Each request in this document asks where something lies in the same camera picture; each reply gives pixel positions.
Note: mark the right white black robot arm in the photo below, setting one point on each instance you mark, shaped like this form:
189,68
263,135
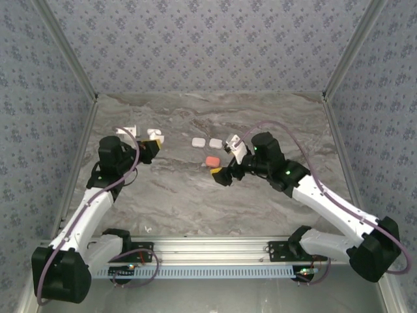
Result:
325,202

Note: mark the white earbud charging case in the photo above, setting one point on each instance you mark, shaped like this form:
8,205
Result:
198,142
155,133

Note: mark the pink earbud charging case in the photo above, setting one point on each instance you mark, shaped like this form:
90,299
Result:
212,160

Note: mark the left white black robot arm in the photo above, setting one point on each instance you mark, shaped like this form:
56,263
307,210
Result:
81,218

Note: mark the aluminium table side rail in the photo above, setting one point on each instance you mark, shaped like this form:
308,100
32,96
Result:
78,156
345,163

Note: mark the grey metal lower panel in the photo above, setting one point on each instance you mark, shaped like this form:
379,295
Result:
211,296

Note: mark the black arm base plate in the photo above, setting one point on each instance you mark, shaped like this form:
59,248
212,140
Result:
277,251
145,251

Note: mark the aluminium mounting rail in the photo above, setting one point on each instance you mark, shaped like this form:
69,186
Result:
211,249

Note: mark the aluminium frame post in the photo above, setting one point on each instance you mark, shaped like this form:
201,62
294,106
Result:
355,49
27,306
65,52
389,296

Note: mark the black controller board with LED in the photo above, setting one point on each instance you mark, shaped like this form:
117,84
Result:
306,272
122,270

